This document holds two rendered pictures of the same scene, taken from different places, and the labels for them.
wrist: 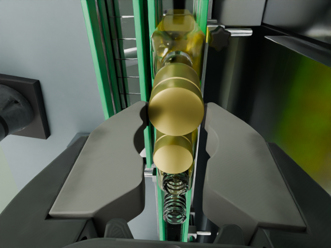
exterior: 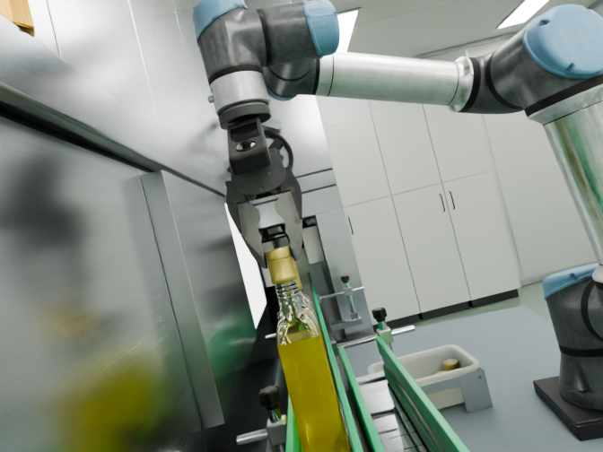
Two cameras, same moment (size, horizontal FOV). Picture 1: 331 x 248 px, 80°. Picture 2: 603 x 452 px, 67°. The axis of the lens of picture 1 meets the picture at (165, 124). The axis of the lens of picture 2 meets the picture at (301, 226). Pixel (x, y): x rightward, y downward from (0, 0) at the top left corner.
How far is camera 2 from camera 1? 55 cm
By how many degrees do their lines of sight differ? 57
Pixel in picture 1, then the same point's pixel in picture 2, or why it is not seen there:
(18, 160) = not seen: hidden behind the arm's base
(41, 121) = (547, 394)
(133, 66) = (388, 433)
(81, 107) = (495, 432)
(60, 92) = (537, 438)
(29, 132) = not seen: hidden behind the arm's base
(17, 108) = (573, 384)
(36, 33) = not seen: outside the picture
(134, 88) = (384, 419)
